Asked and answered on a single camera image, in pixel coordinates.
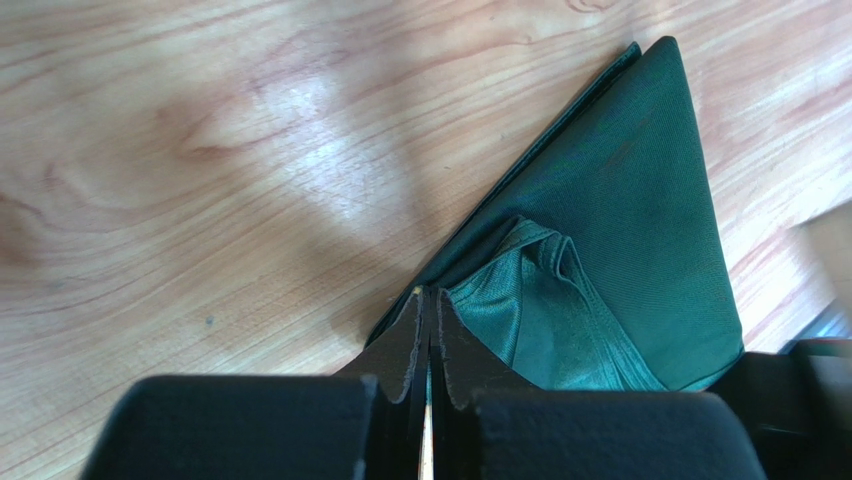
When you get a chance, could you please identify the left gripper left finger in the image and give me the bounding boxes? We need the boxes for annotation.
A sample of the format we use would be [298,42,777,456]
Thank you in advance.
[83,294,426,479]

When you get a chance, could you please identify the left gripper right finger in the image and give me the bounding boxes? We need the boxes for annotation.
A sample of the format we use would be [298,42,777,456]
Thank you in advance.
[429,290,764,479]

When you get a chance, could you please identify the dark green cloth napkin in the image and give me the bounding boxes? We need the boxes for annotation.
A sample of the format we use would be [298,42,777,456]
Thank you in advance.
[364,35,745,393]

